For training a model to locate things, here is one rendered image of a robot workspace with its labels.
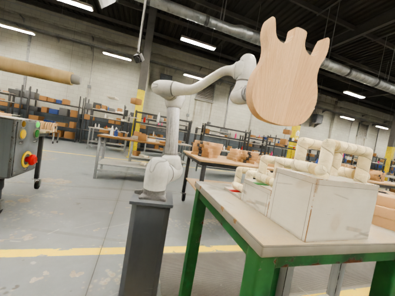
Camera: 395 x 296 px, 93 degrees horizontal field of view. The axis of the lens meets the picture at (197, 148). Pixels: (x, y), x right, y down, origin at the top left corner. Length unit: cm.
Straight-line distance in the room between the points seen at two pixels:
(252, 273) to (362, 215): 38
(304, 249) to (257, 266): 13
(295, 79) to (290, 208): 56
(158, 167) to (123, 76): 1085
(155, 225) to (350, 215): 103
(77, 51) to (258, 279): 1247
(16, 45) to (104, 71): 395
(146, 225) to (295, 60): 122
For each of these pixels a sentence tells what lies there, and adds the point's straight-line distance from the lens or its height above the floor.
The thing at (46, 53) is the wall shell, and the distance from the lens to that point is 1295.
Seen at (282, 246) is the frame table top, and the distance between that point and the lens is 55.
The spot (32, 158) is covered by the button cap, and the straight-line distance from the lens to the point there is 90.
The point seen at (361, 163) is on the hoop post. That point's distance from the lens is 75.
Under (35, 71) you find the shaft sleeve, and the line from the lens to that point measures 60.
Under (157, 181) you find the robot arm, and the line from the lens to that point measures 128.
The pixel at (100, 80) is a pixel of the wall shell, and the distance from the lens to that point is 1203.
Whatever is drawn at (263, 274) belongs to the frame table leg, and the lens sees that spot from 58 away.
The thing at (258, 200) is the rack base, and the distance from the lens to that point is 73.
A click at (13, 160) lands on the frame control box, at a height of 98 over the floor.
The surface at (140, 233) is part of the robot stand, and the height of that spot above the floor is 49.
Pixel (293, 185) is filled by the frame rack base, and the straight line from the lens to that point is 62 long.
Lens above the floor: 115
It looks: 3 degrees down
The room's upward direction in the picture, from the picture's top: 9 degrees clockwise
